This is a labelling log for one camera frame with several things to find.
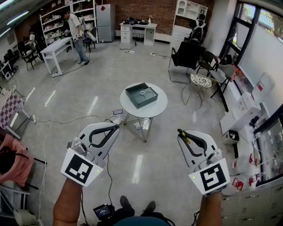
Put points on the round white side table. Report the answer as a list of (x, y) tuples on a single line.
[(152, 110)]

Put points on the person's left forearm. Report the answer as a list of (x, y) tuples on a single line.
[(66, 203)]

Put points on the small white carton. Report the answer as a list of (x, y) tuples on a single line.
[(245, 102)]

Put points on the small white bin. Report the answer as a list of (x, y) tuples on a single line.
[(230, 138)]

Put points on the white boxy appliance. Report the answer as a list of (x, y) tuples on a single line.
[(238, 120)]

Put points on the smartphone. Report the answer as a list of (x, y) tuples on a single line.
[(118, 111)]

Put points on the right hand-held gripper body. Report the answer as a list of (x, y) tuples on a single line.
[(212, 176)]

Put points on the small black screen device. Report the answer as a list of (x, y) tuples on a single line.
[(102, 212)]

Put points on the person's legs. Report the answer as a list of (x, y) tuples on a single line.
[(126, 215)]

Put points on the white plastic container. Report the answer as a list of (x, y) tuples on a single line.
[(23, 217)]

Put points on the white workbench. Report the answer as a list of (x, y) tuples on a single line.
[(55, 45)]

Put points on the person's left shoe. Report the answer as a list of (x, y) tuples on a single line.
[(126, 203)]

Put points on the person's torso teal shirt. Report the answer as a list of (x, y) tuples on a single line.
[(141, 221)]

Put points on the white power strip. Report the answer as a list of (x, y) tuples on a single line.
[(55, 74), (33, 119)]

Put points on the white desk with drawers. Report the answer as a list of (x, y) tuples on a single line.
[(137, 27)]

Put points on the grey refrigerator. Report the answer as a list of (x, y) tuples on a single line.
[(105, 22)]

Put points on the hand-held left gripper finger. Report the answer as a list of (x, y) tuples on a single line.
[(88, 130), (110, 143)]

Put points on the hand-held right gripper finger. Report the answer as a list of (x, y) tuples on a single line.
[(186, 154), (210, 143)]

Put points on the grey metal locker cabinet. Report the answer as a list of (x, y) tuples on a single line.
[(254, 205)]

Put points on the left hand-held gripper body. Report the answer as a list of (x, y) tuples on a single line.
[(77, 167)]

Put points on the purple white checkered cloth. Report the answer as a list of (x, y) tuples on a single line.
[(8, 106)]

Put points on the dark green tray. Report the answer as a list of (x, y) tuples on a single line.
[(137, 99)]

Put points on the white shelving unit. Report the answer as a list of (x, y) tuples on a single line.
[(55, 22)]

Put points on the yellow black pen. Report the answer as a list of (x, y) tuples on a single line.
[(185, 137)]

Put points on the white hutch cabinet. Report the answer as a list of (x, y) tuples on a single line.
[(188, 13)]

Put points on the pink cloth bag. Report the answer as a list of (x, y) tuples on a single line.
[(17, 174)]

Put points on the person's right forearm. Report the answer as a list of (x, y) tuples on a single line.
[(210, 209)]

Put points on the black office chair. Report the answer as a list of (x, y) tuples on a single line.
[(188, 55)]

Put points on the person's right shoe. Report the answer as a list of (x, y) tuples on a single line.
[(149, 207)]

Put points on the glass tank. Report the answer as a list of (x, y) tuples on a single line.
[(272, 143)]

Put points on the black chair grey seat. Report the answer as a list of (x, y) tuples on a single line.
[(223, 70)]

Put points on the person's shoe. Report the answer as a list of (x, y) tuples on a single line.
[(149, 207), (126, 203)]

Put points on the black framed window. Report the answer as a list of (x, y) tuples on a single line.
[(249, 13)]

